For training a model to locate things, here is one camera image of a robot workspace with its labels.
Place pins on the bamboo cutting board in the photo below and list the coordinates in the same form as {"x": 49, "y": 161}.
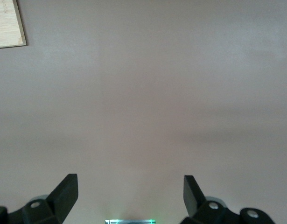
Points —
{"x": 5, "y": 23}

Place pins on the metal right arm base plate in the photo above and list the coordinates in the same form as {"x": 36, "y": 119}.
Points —
{"x": 130, "y": 221}

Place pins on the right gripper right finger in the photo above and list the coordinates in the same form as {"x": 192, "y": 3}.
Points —
{"x": 204, "y": 212}

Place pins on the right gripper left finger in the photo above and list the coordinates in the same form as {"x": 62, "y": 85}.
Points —
{"x": 52, "y": 210}

